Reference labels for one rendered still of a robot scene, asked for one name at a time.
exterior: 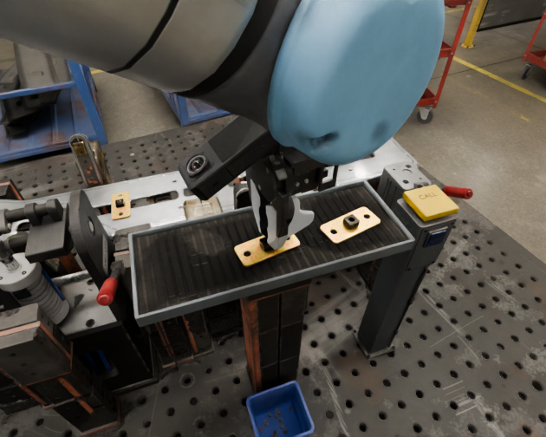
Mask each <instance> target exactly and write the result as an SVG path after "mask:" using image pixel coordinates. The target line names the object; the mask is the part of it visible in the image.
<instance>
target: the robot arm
mask: <svg viewBox="0 0 546 437"><path fill-rule="evenodd" d="M444 27H445V5H444V0H0V38H3V39H6V40H9V41H12V42H16V43H19V44H22V45H24V46H27V47H30V48H32V49H37V50H40V51H43V52H46V53H49V54H51V55H56V56H59V57H61V58H64V59H67V60H70V61H72V62H77V63H80V64H83V65H86V66H89V67H91V68H96V69H99V70H101V71H104V72H107V73H109V74H112V75H117V76H120V77H123V78H126V79H128V80H131V81H134V82H138V83H141V84H144V85H147V86H149V87H153V88H157V89H160V90H163V91H166V92H168V93H174V94H176V95H180V96H182V97H185V98H187V99H190V100H193V101H197V102H201V103H204V104H206V105H209V106H212V107H215V108H219V109H222V110H224V111H227V112H230V113H233V114H238V115H239V116H238V117H237V118H236V119H235V120H234V121H232V122H231V123H229V124H228V125H227V126H226V127H224V128H223V129H222V130H220V131H219V132H218V133H217V134H215V135H214V136H212V137H211V138H210V139H209V140H208V141H207V142H206V143H204V144H203V145H202V146H201V147H199V148H198V149H197V150H195V151H194V152H193V153H191V154H190V155H189V156H187V157H186V158H185V159H184V160H182V161H181V162H180V163H179V166H178V168H179V173H180V175H181V177H182V179H183V180H184V182H185V184H186V186H187V188H188V189H189V190H190V191H191V192H192V193H193V194H195V195H196V196H197V197H198V198H199V199H201V200H204V201H206V200H208V199H209V198H211V197H212V196H213V195H215V194H216V193H217V192H219V191H220V190H221V189H223V188H224V187H225V186H227V185H228V184H229V183H231V182H232V181H233V180H234V179H235V178H236V177H237V176H239V175H240V174H241V173H243V172H244V171H245V174H246V180H247V185H248V189H249V194H250V201H251V203H252V207H253V211H254V214H255V218H256V221H257V226H258V229H259V231H260V232H261V233H262V234H263V235H264V236H265V237H266V236H268V239H267V242H268V244H269V245H270V246H271V247H272V248H273V249H274V250H277V249H279V248H281V247H283V246H284V244H285V242H286V240H287V238H288V237H290V236H292V235H293V234H295V233H296V232H299V231H300V230H301V229H303V228H304V227H306V226H308V225H309V224H310V223H311V222H312V221H313V219H314V213H313V212H312V211H304V210H300V201H299V199H298V198H297V197H295V196H296V194H298V193H299V192H301V193H305V192H308V191H311V190H314V189H316V188H317V187H318V190H317V191H318V192H321V191H324V190H327V189H329V188H331V187H334V186H335V184H336V178H337V173H338V167H339V165H346V164H350V163H353V162H356V161H358V160H362V159H364V158H366V157H367V156H368V155H370V154H371V153H373V152H375V151H376V150H378V149H379V148H380V147H382V146H383V145H384V144H385V143H387V142H388V141H389V140H390V139H391V138H392V137H393V136H394V135H395V134H396V132H397V131H398V130H399V129H400V128H401V127H402V125H403V124H404V123H405V122H406V120H407V119H408V117H409V116H410V115H411V113H412V111H413V110H414V108H415V106H416V104H417V103H418V101H419V99H420V98H421V96H422V95H423V94H424V92H425V90H426V87H427V85H428V83H429V81H430V79H431V77H432V73H433V70H434V69H435V66H436V63H437V60H438V58H439V52H440V49H441V45H442V40H443V35H444ZM325 164H327V165H332V166H335V167H334V173H333V178H332V179H328V180H325V181H322V179H323V178H325V177H328V169H326V168H325V167H324V165H325Z"/></svg>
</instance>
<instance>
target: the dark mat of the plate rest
mask: <svg viewBox="0 0 546 437"><path fill-rule="evenodd" d="M299 201H300V210H304V211H312V212H313V213H314V219H313V221H312V222H311V223H310V224H309V225H308V226H306V227H304V228H303V229H301V230H300V231H299V232H296V233H295V234H294V235H295V236H296V237H297V239H298V240H299V241H300V245H299V246H298V247H296V248H294V249H291V250H289V251H286V252H284V253H281V254H279V255H277V256H274V257H273V258H269V259H267V260H264V261H263V262H260V263H258V264H254V265H252V266H250V267H244V266H243V264H242V262H241V261H240V259H239V257H238V256H237V254H236V252H235V247H236V246H237V245H240V244H243V243H245V242H248V241H251V240H252V239H255V238H259V237H261V236H263V234H262V233H261V232H260V231H259V229H258V226H257V221H256V218H255V214H254V211H251V212H244V213H240V214H236V215H232V216H229V217H224V218H217V219H213V220H210V221H205V222H202V223H198V224H195V225H188V226H184V227H180V228H176V229H172V230H169V231H165V232H158V233H154V234H150V235H146V236H143V237H138V238H134V239H133V247H134V257H135V266H136V277H137V287H138V299H139V308H140V315H142V314H146V313H148V312H152V311H155V310H161V309H164V308H167V307H170V306H173V305H177V304H180V303H185V302H189V301H192V300H195V299H199V298H201V297H207V296H210V295H214V294H217V293H220V292H223V291H227V290H232V289H236V288H238V287H242V286H245V285H248V284H253V283H257V282H260V281H263V280H267V279H270V278H273V277H279V276H281V275H285V274H289V273H291V272H295V271H300V270H304V269H307V268H310V267H313V266H317V265H319V264H326V263H328V262H332V261H335V260H338V259H342V258H347V257H350V256H353V255H356V254H360V253H363V252H366V251H371V250H375V249H379V248H381V247H385V246H388V245H393V244H397V243H400V242H403V241H407V240H408V238H407V237H406V236H405V234H404V233H403V232H402V231H401V230H400V228H399V227H398V226H397V225H396V224H395V223H394V222H393V220H392V219H391V218H390V217H389V215H388V214H387V213H386V211H385V210H384V209H383V208H382V207H381V205H380V204H379V203H378V201H377V200H376V199H375V198H374V196H373V195H372V194H371V193H370V191H368V189H367V188H366V187H365V186H364V185H363V186H357V187H352V188H348V189H345V190H340V191H337V192H330V193H326V194H323V195H319V196H314V197H311V198H307V199H300V200H299ZM361 207H366V208H367V209H368V210H369V211H370V212H372V213H373V214H374V215H375V216H376V217H377V218H378V219H380V223H379V224H378V225H376V226H374V227H372V228H370V229H368V230H366V231H364V232H362V233H359V234H357V235H355V236H353V237H351V238H349V239H347V240H345V241H343V242H341V243H339V244H334V243H333V242H332V241H331V240H330V239H329V238H328V237H327V236H326V235H325V234H324V233H323V232H322V231H321V226H322V225H324V224H326V223H328V222H330V221H332V220H334V219H338V218H339V217H341V216H343V215H346V214H348V213H350V212H352V211H355V210H357V209H359V208H361Z"/></svg>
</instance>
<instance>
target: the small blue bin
mask: <svg viewBox="0 0 546 437"><path fill-rule="evenodd" d="M246 405H247V408H248V411H249V414H250V419H251V423H252V426H253V429H254V433H255V436H256V437H309V435H310V434H312V433H313V431H314V428H315V427H314V423H313V421H312V419H311V416H310V414H309V411H308V408H307V405H306V403H305V400H304V398H303V396H302V391H301V389H300V387H299V384H298V383H297V382H295V381H291V382H286V383H284V384H282V385H279V386H276V387H274V388H270V389H267V390H264V391H262V392H259V393H256V394H253V395H250V396H249V397H248V398H247V400H246Z"/></svg>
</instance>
